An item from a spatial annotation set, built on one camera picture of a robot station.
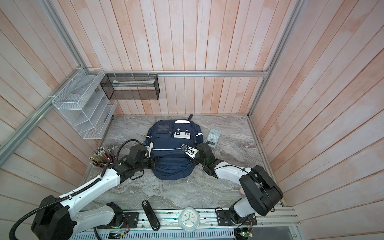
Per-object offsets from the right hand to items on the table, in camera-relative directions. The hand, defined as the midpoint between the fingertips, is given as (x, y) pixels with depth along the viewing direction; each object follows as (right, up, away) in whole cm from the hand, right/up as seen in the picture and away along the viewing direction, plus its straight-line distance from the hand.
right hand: (191, 147), depth 90 cm
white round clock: (-1, -33, -18) cm, 38 cm away
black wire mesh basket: (-43, +42, +17) cm, 63 cm away
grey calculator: (+16, +5, +15) cm, 23 cm away
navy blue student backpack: (-15, +6, +6) cm, 17 cm away
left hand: (-18, -8, -7) cm, 21 cm away
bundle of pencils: (-48, -4, -10) cm, 49 cm away
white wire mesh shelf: (-57, +24, -12) cm, 63 cm away
